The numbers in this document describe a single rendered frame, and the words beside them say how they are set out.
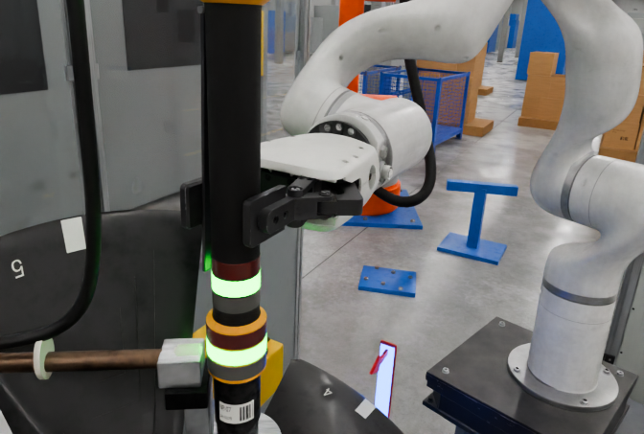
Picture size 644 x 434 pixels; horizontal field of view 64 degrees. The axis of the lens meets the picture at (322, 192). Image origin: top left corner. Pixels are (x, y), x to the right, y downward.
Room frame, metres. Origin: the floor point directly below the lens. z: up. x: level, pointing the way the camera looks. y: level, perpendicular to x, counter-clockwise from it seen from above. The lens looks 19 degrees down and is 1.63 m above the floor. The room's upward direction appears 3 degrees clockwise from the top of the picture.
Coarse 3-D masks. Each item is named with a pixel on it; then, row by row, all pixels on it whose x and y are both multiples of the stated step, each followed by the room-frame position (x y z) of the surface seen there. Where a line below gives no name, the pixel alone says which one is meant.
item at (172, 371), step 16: (160, 368) 0.30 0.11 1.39; (176, 368) 0.30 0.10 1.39; (192, 368) 0.30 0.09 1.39; (160, 384) 0.30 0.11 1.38; (176, 384) 0.30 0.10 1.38; (192, 384) 0.30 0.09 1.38; (208, 384) 0.31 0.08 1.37; (176, 400) 0.29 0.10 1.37; (192, 400) 0.30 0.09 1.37; (208, 400) 0.30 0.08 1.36; (192, 416) 0.30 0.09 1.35; (208, 416) 0.30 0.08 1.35; (192, 432) 0.30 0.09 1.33; (208, 432) 0.30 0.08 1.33; (272, 432) 0.33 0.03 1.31
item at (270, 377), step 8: (200, 328) 0.82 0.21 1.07; (200, 336) 0.79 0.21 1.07; (272, 344) 0.78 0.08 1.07; (280, 344) 0.78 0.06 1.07; (272, 352) 0.76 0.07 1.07; (280, 352) 0.77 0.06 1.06; (272, 360) 0.75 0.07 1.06; (280, 360) 0.77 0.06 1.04; (272, 368) 0.75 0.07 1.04; (280, 368) 0.77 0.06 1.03; (264, 376) 0.73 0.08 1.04; (272, 376) 0.75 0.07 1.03; (280, 376) 0.77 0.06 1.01; (264, 384) 0.73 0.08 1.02; (272, 384) 0.75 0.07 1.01; (264, 392) 0.73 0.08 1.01; (272, 392) 0.75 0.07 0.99; (264, 400) 0.73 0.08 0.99
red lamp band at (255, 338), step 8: (208, 328) 0.31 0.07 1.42; (264, 328) 0.31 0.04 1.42; (208, 336) 0.31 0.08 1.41; (216, 336) 0.30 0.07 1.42; (224, 336) 0.30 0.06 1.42; (232, 336) 0.30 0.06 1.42; (240, 336) 0.30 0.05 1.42; (248, 336) 0.30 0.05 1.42; (256, 336) 0.30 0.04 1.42; (264, 336) 0.31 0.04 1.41; (216, 344) 0.30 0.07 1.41; (224, 344) 0.30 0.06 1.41; (232, 344) 0.30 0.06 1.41; (240, 344) 0.30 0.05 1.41; (248, 344) 0.30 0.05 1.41; (256, 344) 0.30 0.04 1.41
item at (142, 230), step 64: (0, 256) 0.39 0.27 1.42; (64, 256) 0.41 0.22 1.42; (128, 256) 0.42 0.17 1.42; (192, 256) 0.44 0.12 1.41; (0, 320) 0.36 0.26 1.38; (128, 320) 0.38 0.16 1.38; (192, 320) 0.39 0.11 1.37; (0, 384) 0.34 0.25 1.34; (64, 384) 0.34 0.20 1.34; (128, 384) 0.34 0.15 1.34
